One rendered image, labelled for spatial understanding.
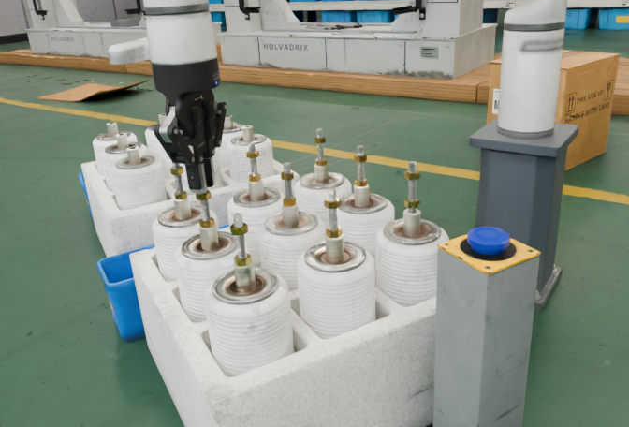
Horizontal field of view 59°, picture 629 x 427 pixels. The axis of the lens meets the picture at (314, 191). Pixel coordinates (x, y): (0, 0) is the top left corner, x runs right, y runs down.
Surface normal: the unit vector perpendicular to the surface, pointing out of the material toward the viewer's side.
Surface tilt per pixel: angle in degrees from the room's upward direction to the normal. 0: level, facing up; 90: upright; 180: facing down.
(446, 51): 90
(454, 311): 90
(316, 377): 90
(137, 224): 90
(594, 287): 0
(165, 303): 0
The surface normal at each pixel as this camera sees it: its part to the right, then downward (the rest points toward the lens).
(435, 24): -0.58, 0.33
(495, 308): 0.49, 0.29
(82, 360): -0.06, -0.93
